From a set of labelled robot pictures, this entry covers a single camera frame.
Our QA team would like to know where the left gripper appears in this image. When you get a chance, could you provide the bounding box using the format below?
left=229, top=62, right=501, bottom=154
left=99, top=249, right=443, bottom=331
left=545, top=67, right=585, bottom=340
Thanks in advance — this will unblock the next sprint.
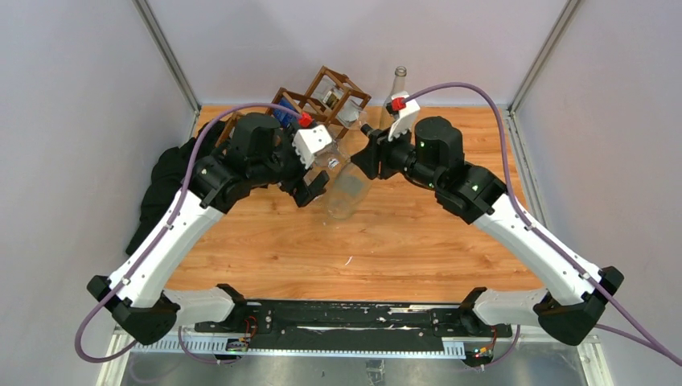
left=251, top=123, right=330, bottom=205

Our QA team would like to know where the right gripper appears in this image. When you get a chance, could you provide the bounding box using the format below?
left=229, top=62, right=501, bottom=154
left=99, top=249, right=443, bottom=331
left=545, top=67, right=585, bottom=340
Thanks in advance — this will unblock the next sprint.
left=351, top=118, right=443, bottom=191

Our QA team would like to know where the clear tall wine bottle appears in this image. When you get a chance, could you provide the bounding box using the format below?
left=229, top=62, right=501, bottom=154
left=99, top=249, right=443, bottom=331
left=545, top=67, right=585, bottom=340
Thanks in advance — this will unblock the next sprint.
left=326, top=162, right=372, bottom=220

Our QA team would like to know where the clear bottle with black label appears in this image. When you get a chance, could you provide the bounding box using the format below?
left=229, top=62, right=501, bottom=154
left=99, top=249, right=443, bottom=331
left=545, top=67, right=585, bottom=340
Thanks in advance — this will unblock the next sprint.
left=378, top=66, right=409, bottom=132

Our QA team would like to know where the brown wooden wine rack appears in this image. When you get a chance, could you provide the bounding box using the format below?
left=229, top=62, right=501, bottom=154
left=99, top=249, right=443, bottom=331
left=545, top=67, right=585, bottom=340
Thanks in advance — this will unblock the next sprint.
left=216, top=65, right=372, bottom=155

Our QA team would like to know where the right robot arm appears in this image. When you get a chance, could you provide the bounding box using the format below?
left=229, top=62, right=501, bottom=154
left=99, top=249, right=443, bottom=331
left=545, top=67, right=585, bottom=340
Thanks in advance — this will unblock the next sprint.
left=351, top=117, right=624, bottom=346

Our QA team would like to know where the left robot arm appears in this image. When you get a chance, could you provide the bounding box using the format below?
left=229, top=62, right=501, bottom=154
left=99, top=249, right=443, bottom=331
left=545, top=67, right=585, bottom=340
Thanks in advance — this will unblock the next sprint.
left=88, top=113, right=335, bottom=345

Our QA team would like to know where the blue bottle with BLUE text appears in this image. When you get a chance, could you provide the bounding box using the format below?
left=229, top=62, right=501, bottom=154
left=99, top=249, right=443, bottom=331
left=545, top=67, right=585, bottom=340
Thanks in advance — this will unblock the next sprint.
left=311, top=143, right=349, bottom=185

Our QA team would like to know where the black cloth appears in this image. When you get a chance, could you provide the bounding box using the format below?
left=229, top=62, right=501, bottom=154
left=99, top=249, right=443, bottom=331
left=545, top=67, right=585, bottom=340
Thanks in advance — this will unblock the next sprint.
left=125, top=138, right=196, bottom=256

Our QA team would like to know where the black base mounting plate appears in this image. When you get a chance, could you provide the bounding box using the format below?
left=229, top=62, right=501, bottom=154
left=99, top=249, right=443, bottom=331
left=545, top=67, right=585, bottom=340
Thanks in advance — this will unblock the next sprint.
left=194, top=299, right=513, bottom=347

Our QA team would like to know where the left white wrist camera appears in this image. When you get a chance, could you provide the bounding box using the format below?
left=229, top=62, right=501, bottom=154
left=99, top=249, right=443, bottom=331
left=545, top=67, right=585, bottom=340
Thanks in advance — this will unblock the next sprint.
left=292, top=125, right=333, bottom=169

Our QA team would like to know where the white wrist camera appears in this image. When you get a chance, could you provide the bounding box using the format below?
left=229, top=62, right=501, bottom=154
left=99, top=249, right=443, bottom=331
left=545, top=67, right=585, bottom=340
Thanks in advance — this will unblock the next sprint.
left=292, top=125, right=333, bottom=169
left=388, top=93, right=420, bottom=142

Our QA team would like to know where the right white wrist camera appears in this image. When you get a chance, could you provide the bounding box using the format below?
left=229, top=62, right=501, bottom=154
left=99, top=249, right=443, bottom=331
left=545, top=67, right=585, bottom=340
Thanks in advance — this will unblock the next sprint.
left=388, top=93, right=420, bottom=142

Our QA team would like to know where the aluminium slotted rail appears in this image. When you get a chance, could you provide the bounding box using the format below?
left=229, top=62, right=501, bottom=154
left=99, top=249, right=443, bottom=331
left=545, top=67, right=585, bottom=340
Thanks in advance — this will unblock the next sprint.
left=132, top=335, right=466, bottom=359

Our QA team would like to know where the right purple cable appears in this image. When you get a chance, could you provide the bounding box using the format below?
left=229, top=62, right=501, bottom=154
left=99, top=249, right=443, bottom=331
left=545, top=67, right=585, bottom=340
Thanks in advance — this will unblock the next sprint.
left=386, top=81, right=682, bottom=370

